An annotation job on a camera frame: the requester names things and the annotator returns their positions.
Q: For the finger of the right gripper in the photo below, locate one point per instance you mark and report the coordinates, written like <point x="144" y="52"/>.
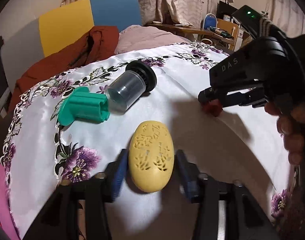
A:
<point x="211" y="94"/>
<point x="254" y="97"/>

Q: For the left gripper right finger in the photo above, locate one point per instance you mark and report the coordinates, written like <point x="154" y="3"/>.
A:
<point x="225" y="210"/>

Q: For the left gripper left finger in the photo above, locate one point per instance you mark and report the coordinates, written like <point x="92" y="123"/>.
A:
<point x="58" y="218"/>

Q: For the red wooden puzzle piece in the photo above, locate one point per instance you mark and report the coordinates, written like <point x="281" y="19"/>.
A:
<point x="213" y="108"/>

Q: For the clear cup black lid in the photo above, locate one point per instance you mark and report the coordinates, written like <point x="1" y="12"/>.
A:
<point x="124" y="91"/>

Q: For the yellow oval perforated case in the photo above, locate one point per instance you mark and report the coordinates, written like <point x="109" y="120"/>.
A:
<point x="151" y="156"/>

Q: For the teal ribbed plastic mold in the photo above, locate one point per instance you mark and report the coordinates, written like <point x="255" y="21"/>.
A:
<point x="84" y="105"/>

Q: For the person's right hand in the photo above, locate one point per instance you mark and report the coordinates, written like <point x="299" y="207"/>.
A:
<point x="288" y="127"/>

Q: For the cluttered wooden shelf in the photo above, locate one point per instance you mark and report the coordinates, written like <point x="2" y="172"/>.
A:
<point x="226" y="22"/>

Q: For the wooden side table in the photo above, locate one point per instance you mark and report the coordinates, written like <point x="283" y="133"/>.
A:
<point x="191" y="30"/>

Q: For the blue white small chair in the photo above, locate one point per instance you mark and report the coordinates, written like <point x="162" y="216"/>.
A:
<point x="210" y="21"/>

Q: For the pink white tray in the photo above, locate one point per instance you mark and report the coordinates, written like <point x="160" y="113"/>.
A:
<point x="6" y="220"/>

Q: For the white floral embroidered tablecloth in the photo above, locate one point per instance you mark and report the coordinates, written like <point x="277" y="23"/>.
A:
<point x="242" y="143"/>

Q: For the pink blanket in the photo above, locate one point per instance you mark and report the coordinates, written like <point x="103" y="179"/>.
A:
<point x="137" y="37"/>

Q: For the rust red jacket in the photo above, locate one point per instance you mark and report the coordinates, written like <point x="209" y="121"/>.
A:
<point x="97" y="44"/>

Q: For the grey yellow blue chair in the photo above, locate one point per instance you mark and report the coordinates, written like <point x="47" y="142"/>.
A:
<point x="61" y="27"/>

